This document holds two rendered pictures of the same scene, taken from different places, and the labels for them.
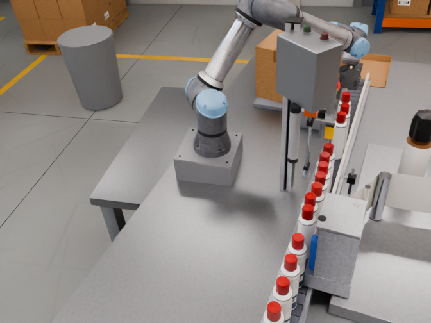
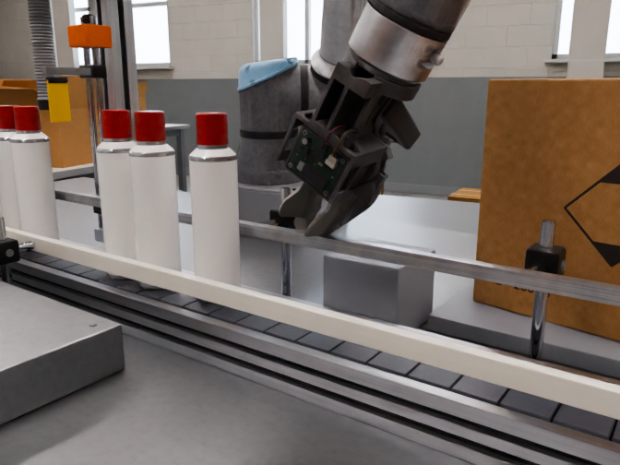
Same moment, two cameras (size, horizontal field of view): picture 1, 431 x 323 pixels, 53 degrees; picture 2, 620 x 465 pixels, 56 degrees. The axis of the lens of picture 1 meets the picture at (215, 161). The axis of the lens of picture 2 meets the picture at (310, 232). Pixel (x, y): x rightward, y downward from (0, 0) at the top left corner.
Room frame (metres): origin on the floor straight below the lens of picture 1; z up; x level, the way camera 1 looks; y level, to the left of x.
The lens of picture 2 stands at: (1.68, -1.15, 1.11)
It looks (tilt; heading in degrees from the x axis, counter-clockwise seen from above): 14 degrees down; 100
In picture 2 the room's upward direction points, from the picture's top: straight up
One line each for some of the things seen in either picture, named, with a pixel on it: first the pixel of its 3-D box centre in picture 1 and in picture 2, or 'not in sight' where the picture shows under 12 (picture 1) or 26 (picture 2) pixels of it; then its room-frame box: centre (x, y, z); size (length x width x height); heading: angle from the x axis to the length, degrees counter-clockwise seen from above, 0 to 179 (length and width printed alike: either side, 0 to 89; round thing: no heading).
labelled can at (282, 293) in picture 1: (281, 304); not in sight; (0.63, -0.14, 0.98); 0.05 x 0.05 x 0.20
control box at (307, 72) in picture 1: (307, 69); not in sight; (1.14, -0.29, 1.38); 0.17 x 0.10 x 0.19; 29
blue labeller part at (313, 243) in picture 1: (315, 257); not in sight; (0.77, -0.26, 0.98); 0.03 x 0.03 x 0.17
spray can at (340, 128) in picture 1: (338, 135); (122, 194); (1.33, -0.48, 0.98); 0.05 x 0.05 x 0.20
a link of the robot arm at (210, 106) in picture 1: (211, 110); (271, 93); (1.41, 0.00, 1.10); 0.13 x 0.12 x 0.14; 14
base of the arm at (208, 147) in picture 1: (212, 136); (269, 152); (1.40, 0.00, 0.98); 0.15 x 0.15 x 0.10
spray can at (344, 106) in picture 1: (342, 127); (155, 200); (1.39, -0.51, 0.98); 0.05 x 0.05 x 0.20
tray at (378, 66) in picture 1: (363, 68); not in sight; (2.10, -0.85, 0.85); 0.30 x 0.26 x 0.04; 154
